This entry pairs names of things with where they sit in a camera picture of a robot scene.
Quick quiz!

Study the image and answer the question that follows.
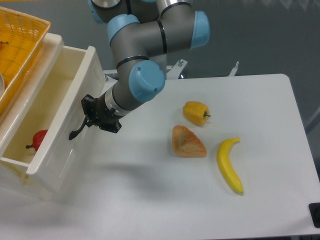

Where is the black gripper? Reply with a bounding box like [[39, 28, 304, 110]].
[[81, 89, 125, 134]]

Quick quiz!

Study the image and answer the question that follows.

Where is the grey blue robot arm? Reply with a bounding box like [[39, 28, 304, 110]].
[[81, 0, 210, 133]]

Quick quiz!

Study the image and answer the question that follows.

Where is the white drawer cabinet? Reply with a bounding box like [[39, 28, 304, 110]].
[[0, 33, 64, 200]]

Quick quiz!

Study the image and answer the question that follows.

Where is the red bell pepper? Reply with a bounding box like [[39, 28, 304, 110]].
[[25, 129, 48, 151]]

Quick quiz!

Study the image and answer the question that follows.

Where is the toy croissant pastry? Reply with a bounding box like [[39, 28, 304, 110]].
[[171, 125, 207, 158]]

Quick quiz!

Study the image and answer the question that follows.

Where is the yellow bell pepper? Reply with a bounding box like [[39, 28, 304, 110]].
[[182, 101, 211, 126]]

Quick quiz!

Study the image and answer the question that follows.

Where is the yellow woven basket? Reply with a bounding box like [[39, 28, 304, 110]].
[[0, 7, 51, 114]]

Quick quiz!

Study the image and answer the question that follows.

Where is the yellow banana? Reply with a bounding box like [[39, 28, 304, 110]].
[[216, 137, 244, 195]]

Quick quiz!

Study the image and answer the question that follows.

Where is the black corner device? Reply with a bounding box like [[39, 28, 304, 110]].
[[308, 202, 320, 229]]

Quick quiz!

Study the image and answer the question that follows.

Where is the white table bracket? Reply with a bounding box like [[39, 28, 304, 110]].
[[228, 61, 240, 77]]

